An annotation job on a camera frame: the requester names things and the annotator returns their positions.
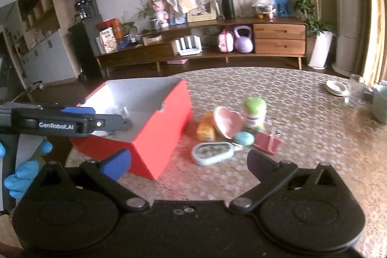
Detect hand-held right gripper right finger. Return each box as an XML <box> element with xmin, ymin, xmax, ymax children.
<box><xmin>229</xmin><ymin>149</ymin><xmax>348</xmax><ymax>213</ymax></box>

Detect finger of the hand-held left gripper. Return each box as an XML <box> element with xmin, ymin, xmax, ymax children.
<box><xmin>89</xmin><ymin>114</ymin><xmax>125</xmax><ymax>134</ymax></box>
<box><xmin>62</xmin><ymin>106</ymin><xmax>97</xmax><ymax>117</ymax></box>

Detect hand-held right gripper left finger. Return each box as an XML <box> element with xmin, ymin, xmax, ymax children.
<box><xmin>31</xmin><ymin>148</ymin><xmax>151</xmax><ymax>213</ymax></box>

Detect small pink box with stick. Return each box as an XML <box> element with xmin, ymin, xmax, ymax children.
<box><xmin>253</xmin><ymin>122</ymin><xmax>282</xmax><ymax>155</ymax></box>

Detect blue egg-shaped toy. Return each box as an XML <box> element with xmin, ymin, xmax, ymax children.
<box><xmin>235</xmin><ymin>131</ymin><xmax>255</xmax><ymax>146</ymax></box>

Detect red cardboard box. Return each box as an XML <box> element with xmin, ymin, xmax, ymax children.
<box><xmin>68</xmin><ymin>78</ymin><xmax>193</xmax><ymax>181</ymax></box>

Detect light blue oval case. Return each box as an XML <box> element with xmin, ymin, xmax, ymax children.
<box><xmin>192</xmin><ymin>141</ymin><xmax>235</xmax><ymax>167</ymax></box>

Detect green-lid bottle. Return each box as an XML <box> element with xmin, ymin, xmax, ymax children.
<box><xmin>244</xmin><ymin>96</ymin><xmax>267</xmax><ymax>132</ymax></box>

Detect pink heart-shaped dish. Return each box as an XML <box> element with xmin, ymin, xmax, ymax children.
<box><xmin>213</xmin><ymin>106</ymin><xmax>245</xmax><ymax>139</ymax></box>

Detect small orange box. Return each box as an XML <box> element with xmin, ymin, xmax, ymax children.
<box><xmin>196</xmin><ymin>112</ymin><xmax>217</xmax><ymax>141</ymax></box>

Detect person's left hand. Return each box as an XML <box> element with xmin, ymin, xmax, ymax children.
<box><xmin>0</xmin><ymin>139</ymin><xmax>54</xmax><ymax>200</ymax></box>

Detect patterned tablecloth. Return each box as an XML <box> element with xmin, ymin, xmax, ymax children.
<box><xmin>65</xmin><ymin>66</ymin><xmax>387</xmax><ymax>256</ymax></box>

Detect black floor cabinet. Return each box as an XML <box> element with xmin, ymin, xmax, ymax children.
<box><xmin>67</xmin><ymin>20</ymin><xmax>104</xmax><ymax>80</ymax></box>

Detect yellow snack box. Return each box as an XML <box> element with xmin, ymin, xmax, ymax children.
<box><xmin>99</xmin><ymin>27</ymin><xmax>118</xmax><ymax>54</ymax></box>

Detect red and orange packages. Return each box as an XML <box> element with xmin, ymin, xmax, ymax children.
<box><xmin>96</xmin><ymin>18</ymin><xmax>123</xmax><ymax>38</ymax></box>

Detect wooden tissue box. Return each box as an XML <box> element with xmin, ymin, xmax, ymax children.
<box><xmin>142</xmin><ymin>33</ymin><xmax>164</xmax><ymax>46</ymax></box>

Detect black coffee machine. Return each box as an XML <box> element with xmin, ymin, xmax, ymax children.
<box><xmin>74</xmin><ymin>0</ymin><xmax>102</xmax><ymax>23</ymax></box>

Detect white round dish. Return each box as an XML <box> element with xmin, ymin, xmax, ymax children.
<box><xmin>325</xmin><ymin>79</ymin><xmax>350</xmax><ymax>96</ymax></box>

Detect white router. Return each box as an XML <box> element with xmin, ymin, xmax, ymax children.
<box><xmin>175</xmin><ymin>36</ymin><xmax>203</xmax><ymax>56</ymax></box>

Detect small potted green plant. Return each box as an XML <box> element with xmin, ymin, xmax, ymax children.
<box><xmin>136</xmin><ymin>0</ymin><xmax>158</xmax><ymax>30</ymax></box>

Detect clear glass cup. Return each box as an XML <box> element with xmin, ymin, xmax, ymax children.
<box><xmin>344</xmin><ymin>74</ymin><xmax>365</xmax><ymax>108</ymax></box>

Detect purple kettlebell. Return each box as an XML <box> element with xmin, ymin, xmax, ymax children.
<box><xmin>233</xmin><ymin>25</ymin><xmax>254</xmax><ymax>53</ymax></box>

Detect pink doll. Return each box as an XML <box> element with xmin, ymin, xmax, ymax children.
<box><xmin>151</xmin><ymin>0</ymin><xmax>170</xmax><ymax>29</ymax></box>

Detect pink toy case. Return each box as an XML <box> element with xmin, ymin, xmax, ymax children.
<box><xmin>218</xmin><ymin>29</ymin><xmax>235</xmax><ymax>52</ymax></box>

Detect wooden media cabinet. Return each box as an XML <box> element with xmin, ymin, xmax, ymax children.
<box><xmin>96</xmin><ymin>17</ymin><xmax>308</xmax><ymax>77</ymax></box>

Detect potted tree in white pot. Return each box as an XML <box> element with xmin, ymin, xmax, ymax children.
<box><xmin>279</xmin><ymin>0</ymin><xmax>336</xmax><ymax>70</ymax></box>

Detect pale green mug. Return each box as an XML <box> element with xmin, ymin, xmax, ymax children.
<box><xmin>372</xmin><ymin>85</ymin><xmax>387</xmax><ymax>124</ymax></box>

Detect black cylinder speaker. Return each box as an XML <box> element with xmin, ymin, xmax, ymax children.
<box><xmin>222</xmin><ymin>0</ymin><xmax>236</xmax><ymax>19</ymax></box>

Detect clear plastic bag with snacks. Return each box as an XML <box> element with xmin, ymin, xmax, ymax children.
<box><xmin>252</xmin><ymin>0</ymin><xmax>276</xmax><ymax>18</ymax></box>

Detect white standing air conditioner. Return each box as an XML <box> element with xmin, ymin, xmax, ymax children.
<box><xmin>328</xmin><ymin>0</ymin><xmax>368</xmax><ymax>80</ymax></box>

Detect yellow curtain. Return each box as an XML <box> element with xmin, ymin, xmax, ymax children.
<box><xmin>361</xmin><ymin>0</ymin><xmax>387</xmax><ymax>86</ymax></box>

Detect wall shelf and cupboard unit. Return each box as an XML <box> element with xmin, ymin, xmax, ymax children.
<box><xmin>0</xmin><ymin>0</ymin><xmax>76</xmax><ymax>86</ymax></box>

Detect cream picture frame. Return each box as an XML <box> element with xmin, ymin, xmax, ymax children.
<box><xmin>186</xmin><ymin>2</ymin><xmax>218</xmax><ymax>23</ymax></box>

